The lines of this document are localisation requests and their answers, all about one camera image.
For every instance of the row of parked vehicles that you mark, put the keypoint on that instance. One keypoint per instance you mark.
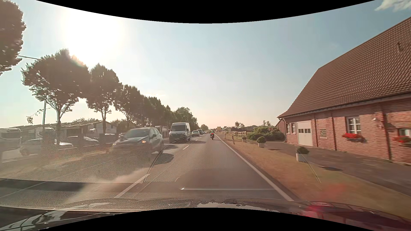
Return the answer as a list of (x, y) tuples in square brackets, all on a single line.
[(48, 141)]

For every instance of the dry grass verge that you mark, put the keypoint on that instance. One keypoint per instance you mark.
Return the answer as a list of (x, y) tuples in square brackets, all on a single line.
[(289, 166)]

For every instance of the row of trees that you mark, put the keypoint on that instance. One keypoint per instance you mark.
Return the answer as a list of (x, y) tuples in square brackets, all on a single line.
[(106, 93)]

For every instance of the white van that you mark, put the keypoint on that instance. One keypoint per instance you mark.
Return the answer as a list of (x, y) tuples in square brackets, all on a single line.
[(179, 131)]

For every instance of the grey paved forecourt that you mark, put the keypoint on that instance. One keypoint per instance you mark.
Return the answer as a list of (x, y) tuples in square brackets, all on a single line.
[(353, 163)]

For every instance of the person on motorcycle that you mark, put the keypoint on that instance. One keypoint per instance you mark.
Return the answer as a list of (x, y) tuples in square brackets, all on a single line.
[(212, 134)]

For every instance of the green bushes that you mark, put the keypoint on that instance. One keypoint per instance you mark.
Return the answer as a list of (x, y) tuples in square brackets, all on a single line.
[(266, 133)]

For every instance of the grey asphalt road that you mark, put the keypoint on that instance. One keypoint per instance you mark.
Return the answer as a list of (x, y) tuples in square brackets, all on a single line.
[(205, 160)]

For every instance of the road markings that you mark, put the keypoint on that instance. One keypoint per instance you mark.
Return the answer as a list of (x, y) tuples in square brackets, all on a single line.
[(257, 170)]

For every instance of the wooden fence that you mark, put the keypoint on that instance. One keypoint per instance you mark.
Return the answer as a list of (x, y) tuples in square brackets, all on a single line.
[(239, 133)]

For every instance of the dark grey car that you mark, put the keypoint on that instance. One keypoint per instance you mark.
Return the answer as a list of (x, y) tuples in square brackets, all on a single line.
[(138, 138)]

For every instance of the lamp post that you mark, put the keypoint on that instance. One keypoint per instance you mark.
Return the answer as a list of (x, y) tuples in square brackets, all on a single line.
[(44, 112)]

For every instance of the car's own bonnet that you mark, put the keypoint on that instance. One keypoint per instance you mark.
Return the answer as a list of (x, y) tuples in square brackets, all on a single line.
[(224, 205)]

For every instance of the queue of cars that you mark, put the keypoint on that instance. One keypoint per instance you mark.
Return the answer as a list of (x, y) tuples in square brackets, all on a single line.
[(197, 132)]

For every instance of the low white building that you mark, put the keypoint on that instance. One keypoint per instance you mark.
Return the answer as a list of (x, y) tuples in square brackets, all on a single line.
[(93, 127)]

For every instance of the tree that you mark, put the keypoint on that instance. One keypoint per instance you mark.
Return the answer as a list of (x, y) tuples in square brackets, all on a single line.
[(8, 35)]

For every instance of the red brick building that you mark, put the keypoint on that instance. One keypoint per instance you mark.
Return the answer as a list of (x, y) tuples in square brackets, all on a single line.
[(359, 96)]

